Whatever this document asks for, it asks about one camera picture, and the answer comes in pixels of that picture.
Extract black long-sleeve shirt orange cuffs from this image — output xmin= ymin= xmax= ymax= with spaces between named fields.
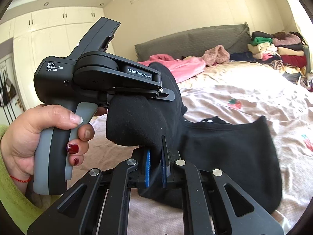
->
xmin=106 ymin=62 xmax=282 ymax=213

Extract lime green sleeve forearm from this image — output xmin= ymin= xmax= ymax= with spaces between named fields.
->
xmin=1 ymin=124 xmax=59 ymax=233

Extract dusty pink fuzzy garment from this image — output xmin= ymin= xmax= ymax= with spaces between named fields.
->
xmin=202 ymin=45 xmax=230 ymax=66

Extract dark grey quilted headboard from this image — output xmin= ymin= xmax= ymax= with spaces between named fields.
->
xmin=135 ymin=22 xmax=251 ymax=61

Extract cream built-in wardrobe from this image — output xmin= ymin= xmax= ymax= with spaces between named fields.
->
xmin=1 ymin=6 xmax=104 ymax=125

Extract dark navy garment on bed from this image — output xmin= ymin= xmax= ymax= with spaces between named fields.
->
xmin=230 ymin=51 xmax=256 ymax=63

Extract lilac strawberry print bed sheet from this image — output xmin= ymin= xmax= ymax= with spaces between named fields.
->
xmin=67 ymin=62 xmax=312 ymax=234

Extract left hand red nails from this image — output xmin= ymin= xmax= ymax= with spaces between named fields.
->
xmin=1 ymin=105 xmax=82 ymax=194

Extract stack of folded clothes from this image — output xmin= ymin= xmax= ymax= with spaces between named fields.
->
xmin=247 ymin=31 xmax=312 ymax=74

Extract pink quilted comforter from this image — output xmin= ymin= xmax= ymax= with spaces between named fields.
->
xmin=139 ymin=54 xmax=206 ymax=83

